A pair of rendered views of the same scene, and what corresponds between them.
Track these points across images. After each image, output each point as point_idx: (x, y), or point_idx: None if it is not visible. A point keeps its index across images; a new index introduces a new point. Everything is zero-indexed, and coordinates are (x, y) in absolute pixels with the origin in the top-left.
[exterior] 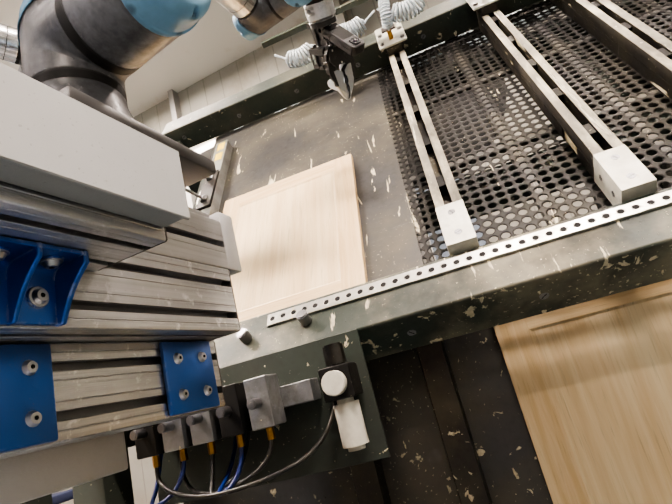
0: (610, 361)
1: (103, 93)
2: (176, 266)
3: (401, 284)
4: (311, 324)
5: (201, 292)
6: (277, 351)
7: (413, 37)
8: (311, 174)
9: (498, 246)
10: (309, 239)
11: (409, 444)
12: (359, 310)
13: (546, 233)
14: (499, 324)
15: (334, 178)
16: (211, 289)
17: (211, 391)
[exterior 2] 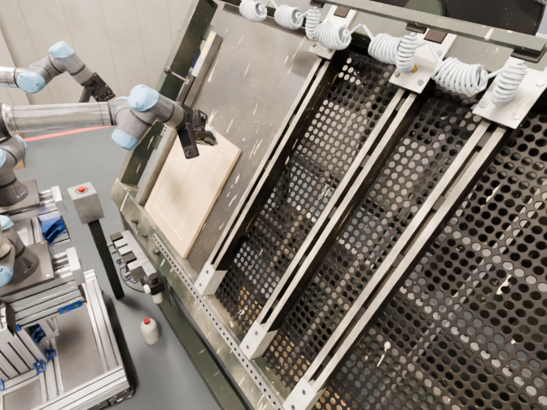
0: None
1: None
2: (47, 298)
3: (180, 277)
4: (159, 255)
5: (61, 298)
6: (148, 253)
7: (358, 38)
8: (218, 143)
9: (205, 306)
10: (190, 198)
11: None
12: (168, 269)
13: (216, 322)
14: None
15: (220, 163)
16: (67, 295)
17: (76, 306)
